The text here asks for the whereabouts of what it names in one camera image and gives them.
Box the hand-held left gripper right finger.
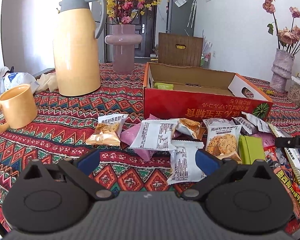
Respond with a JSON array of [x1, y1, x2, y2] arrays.
[[180, 148, 282, 201]]

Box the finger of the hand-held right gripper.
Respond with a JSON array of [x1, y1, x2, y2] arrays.
[[274, 135, 298, 152]]

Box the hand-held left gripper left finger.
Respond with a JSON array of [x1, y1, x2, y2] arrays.
[[21, 149, 113, 201]]

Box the white snack packet black print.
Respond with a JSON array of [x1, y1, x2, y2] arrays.
[[166, 140, 205, 185], [129, 119, 178, 152]]

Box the oat cookie snack packet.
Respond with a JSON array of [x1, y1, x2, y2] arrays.
[[203, 118, 242, 165], [86, 114, 126, 147]]

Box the red cardboard box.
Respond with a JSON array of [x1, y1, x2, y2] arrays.
[[143, 62, 274, 124]]

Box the beige striped snack packet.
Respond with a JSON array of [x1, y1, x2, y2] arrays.
[[267, 124, 300, 185]]

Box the comic print snack bag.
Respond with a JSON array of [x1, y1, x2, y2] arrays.
[[264, 146, 300, 228]]

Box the lime green snack packet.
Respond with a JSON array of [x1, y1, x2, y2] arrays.
[[238, 134, 266, 165]]

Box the silver white snack packet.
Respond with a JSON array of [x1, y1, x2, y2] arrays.
[[232, 112, 272, 136]]

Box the patterned red tablecloth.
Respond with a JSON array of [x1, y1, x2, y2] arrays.
[[0, 62, 300, 233]]

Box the clear jar white lid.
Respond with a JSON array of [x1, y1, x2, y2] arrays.
[[287, 76, 300, 108]]

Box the mauve pink snack packet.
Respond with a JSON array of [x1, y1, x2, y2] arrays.
[[120, 124, 163, 161]]

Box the purple textured vase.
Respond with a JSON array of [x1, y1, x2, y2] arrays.
[[269, 48, 295, 93]]

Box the pale green snack packet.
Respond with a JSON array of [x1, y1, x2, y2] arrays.
[[153, 82, 174, 90]]

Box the pale crumpled cloth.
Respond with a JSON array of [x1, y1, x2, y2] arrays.
[[36, 72, 58, 93]]

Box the yellow ceramic mug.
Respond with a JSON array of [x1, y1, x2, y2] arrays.
[[0, 84, 38, 133]]

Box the storage cart with bottles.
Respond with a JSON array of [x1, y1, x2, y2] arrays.
[[200, 52, 212, 69]]

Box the white plastic bag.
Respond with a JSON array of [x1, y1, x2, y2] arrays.
[[0, 66, 40, 94]]

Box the dried pink roses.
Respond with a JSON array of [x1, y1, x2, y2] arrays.
[[262, 0, 300, 55]]

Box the brown wooden chair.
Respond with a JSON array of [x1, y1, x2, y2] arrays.
[[158, 32, 204, 68]]

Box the grey refrigerator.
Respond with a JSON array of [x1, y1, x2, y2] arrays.
[[166, 0, 197, 37]]

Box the white hanging umbrellas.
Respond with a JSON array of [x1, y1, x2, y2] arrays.
[[187, 0, 198, 28]]

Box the dark brown door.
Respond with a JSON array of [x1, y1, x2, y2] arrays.
[[135, 0, 157, 58]]

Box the yellow and pink blossom branches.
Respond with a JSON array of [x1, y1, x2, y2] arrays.
[[56, 0, 204, 26]]

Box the yellow thermos jug grey handle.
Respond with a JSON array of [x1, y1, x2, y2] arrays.
[[52, 0, 107, 97]]

